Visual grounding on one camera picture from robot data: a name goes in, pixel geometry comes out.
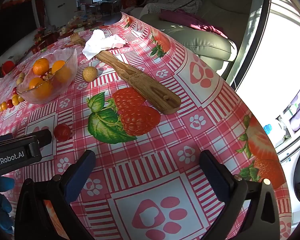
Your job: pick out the plastic bag of oranges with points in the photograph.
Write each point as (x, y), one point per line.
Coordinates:
(65, 85)

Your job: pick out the grey leather sofa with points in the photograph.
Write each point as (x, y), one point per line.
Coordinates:
(202, 42)

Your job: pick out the magenta blanket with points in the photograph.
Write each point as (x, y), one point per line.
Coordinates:
(190, 21)

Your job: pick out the thin black pole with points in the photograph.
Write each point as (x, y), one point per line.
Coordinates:
(190, 2)

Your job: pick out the red low cabinet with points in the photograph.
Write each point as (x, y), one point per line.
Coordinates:
(45, 42)

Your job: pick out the cluttered coffee table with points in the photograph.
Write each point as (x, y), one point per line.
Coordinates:
(90, 24)

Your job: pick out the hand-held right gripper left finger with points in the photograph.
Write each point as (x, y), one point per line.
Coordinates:
(78, 180)

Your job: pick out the beige longan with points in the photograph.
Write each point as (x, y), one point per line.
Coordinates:
(90, 74)
(19, 81)
(21, 75)

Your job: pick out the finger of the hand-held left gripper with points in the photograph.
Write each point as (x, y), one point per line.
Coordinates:
(43, 137)

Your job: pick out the row of cherry tomatoes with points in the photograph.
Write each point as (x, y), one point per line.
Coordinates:
(12, 102)

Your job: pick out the red cherry tomato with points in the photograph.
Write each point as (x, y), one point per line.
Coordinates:
(62, 132)

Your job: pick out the red square cushion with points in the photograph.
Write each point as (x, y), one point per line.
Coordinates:
(130, 3)

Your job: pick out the black television screen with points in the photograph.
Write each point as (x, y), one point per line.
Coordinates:
(12, 27)

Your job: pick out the person's left hand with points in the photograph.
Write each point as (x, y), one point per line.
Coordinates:
(6, 212)

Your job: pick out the red plastic chair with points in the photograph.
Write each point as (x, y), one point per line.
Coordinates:
(8, 66)

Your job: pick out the crumpled white tissue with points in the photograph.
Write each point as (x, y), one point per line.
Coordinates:
(97, 43)

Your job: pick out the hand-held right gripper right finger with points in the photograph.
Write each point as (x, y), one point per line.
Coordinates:
(216, 177)

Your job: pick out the orange mandarin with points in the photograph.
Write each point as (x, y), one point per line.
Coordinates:
(44, 91)
(58, 65)
(41, 66)
(35, 82)

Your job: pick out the long wooden paddle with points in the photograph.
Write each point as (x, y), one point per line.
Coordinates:
(140, 85)

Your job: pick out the red checkered strawberry tablecloth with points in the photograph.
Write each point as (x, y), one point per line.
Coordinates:
(165, 142)

